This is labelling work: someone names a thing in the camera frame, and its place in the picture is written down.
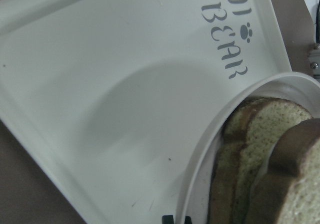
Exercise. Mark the white bear tray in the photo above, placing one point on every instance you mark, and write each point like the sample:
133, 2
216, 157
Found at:
111, 97

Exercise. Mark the bread slice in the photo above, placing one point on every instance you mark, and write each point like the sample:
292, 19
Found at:
289, 190
248, 136

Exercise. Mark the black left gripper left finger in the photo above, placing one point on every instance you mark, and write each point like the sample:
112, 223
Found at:
167, 219

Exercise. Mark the white round plate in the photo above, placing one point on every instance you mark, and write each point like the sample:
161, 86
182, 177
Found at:
193, 196

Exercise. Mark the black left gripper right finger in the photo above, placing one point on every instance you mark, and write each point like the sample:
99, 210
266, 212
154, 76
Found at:
188, 220

